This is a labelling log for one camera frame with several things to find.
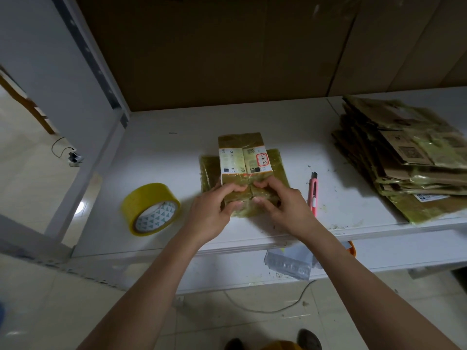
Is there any person's left forearm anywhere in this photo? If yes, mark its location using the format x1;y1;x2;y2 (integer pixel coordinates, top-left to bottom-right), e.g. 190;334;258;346
76;228;203;350

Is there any pink utility knife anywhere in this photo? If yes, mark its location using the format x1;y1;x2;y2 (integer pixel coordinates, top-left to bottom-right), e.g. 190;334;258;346
308;171;321;218

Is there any stack of cardboard boxes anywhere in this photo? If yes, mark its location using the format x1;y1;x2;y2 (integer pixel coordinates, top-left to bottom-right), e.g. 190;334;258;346
332;95;467;225

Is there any person's right hand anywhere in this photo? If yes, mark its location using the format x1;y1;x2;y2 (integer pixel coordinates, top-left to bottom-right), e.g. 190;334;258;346
251;175;323;242

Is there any wooden chair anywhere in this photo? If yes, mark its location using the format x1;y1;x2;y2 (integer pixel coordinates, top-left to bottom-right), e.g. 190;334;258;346
0;69;56;136

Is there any person's right leg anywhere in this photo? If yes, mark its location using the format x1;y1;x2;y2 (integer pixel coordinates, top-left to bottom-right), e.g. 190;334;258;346
297;328;323;350

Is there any person's left hand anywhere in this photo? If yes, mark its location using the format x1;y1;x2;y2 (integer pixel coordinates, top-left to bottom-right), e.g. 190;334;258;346
181;181;247;245

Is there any yellow tape roll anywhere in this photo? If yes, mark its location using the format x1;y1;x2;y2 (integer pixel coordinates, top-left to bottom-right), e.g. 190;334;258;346
120;182;182;237

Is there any labelled taped cardboard box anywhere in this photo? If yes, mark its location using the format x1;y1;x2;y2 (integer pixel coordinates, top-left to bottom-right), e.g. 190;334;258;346
200;132;290;218

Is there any person's right forearm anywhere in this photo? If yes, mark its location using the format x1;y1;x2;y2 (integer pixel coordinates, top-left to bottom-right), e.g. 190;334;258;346
303;222;461;350

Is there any white metal shelf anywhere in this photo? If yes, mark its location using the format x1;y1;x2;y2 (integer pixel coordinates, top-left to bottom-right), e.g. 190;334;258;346
0;0;467;292

